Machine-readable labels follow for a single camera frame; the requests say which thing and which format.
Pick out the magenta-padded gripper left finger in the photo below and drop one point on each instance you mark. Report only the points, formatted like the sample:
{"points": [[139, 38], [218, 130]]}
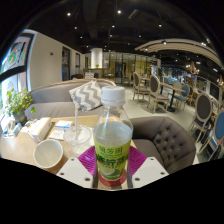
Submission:
{"points": [[75, 171]]}

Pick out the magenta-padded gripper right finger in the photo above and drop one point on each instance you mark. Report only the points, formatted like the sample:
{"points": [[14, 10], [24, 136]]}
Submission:
{"points": [[149, 170]]}

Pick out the clear green-labelled drink bottle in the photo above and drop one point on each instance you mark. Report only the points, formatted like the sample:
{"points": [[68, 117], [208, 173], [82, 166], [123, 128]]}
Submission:
{"points": [[112, 146]]}

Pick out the orange mug with white inside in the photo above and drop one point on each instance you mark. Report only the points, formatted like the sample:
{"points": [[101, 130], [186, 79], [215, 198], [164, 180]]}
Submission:
{"points": [[48, 154]]}

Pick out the grey tufted armchair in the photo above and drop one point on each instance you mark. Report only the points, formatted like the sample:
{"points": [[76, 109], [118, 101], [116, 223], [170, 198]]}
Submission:
{"points": [[166, 140]]}

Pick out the clear plastic cup with straw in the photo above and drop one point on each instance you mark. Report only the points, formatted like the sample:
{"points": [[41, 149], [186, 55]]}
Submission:
{"points": [[77, 135]]}

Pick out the flat round red coaster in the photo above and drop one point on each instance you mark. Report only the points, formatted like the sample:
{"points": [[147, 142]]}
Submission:
{"points": [[111, 183]]}

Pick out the grey curved sofa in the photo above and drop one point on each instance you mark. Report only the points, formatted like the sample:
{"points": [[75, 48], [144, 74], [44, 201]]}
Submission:
{"points": [[50, 100]]}

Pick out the grey-white chevron cushion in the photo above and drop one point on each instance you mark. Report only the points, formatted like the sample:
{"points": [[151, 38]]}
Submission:
{"points": [[86, 95]]}

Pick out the group of dining chairs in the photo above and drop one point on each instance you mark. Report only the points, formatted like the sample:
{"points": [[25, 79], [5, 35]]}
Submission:
{"points": [[156, 91]]}

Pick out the green potted plant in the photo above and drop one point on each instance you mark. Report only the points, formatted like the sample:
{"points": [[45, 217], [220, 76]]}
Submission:
{"points": [[18, 103]]}

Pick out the white round pillar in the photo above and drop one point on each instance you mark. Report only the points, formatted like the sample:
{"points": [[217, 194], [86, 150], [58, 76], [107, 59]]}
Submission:
{"points": [[96, 58]]}

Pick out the decorated dark-framed window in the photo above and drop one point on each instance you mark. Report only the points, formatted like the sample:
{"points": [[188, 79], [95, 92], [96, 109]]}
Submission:
{"points": [[13, 66]]}

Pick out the group of ceiling lights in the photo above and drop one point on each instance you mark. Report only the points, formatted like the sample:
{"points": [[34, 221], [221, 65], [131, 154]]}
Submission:
{"points": [[119, 12]]}

